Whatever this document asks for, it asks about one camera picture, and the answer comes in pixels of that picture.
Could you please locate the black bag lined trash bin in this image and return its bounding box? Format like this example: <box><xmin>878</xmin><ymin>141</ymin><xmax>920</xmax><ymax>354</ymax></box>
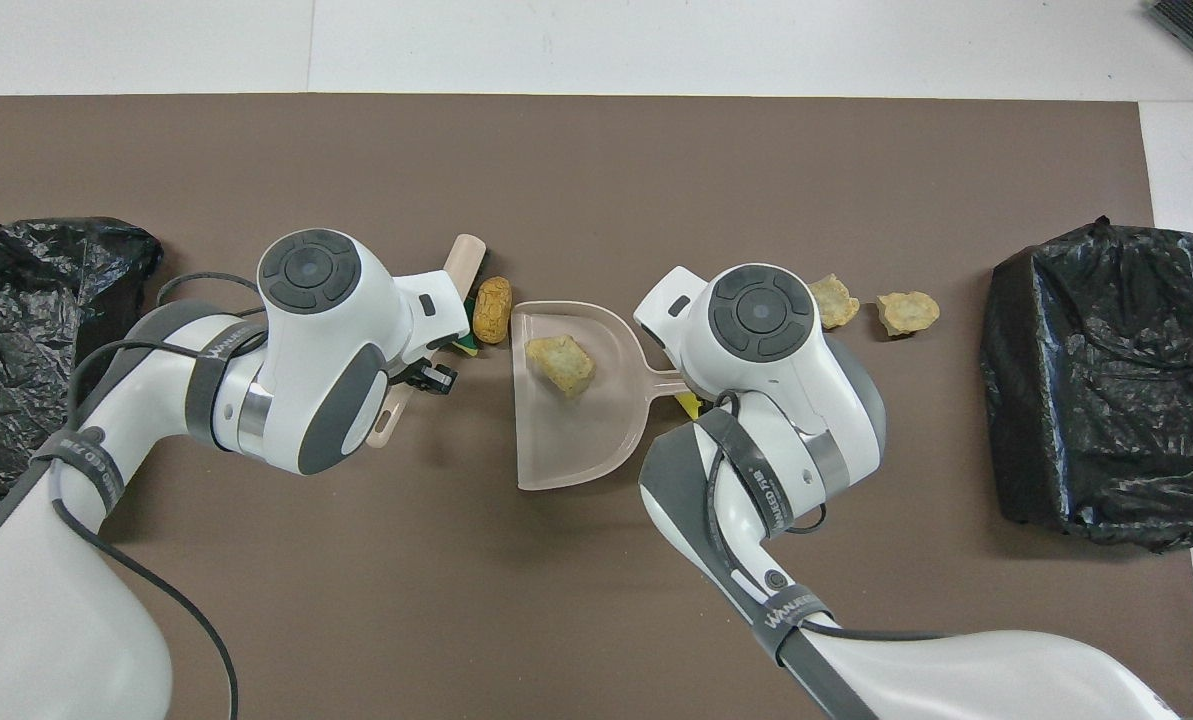
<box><xmin>0</xmin><ymin>217</ymin><xmax>164</xmax><ymax>528</ymax></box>
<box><xmin>980</xmin><ymin>216</ymin><xmax>1193</xmax><ymax>553</ymax></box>

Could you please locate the jagged beige sponge scrap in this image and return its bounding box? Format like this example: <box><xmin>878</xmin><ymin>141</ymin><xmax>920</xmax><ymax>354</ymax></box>
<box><xmin>809</xmin><ymin>273</ymin><xmax>861</xmax><ymax>330</ymax></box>

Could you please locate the brown table mat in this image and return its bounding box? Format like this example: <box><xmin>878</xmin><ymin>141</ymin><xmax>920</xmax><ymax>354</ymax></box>
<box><xmin>0</xmin><ymin>94</ymin><xmax>1193</xmax><ymax>720</ymax></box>

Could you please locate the beige hand brush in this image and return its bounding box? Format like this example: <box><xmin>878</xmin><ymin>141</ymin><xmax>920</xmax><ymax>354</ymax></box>
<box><xmin>366</xmin><ymin>233</ymin><xmax>487</xmax><ymax>451</ymax></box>

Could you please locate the pale tan sponge chunk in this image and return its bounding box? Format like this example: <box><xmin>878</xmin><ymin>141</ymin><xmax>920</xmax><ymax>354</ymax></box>
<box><xmin>525</xmin><ymin>334</ymin><xmax>597</xmax><ymax>398</ymax></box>

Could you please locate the beige plastic dustpan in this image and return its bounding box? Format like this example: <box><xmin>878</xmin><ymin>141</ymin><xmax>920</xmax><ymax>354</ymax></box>
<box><xmin>511</xmin><ymin>300</ymin><xmax>692</xmax><ymax>492</ymax></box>

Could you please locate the rounded beige sponge scrap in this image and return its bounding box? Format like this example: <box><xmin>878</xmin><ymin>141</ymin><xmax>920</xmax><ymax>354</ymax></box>
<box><xmin>877</xmin><ymin>291</ymin><xmax>941</xmax><ymax>338</ymax></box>

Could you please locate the orange brown sponge lump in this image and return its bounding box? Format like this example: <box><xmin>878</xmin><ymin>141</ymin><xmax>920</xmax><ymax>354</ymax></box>
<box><xmin>473</xmin><ymin>276</ymin><xmax>514</xmax><ymax>345</ymax></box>

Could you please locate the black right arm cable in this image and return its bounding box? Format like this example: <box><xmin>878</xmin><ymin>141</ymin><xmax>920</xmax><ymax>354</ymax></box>
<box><xmin>701</xmin><ymin>390</ymin><xmax>957</xmax><ymax>641</ymax></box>

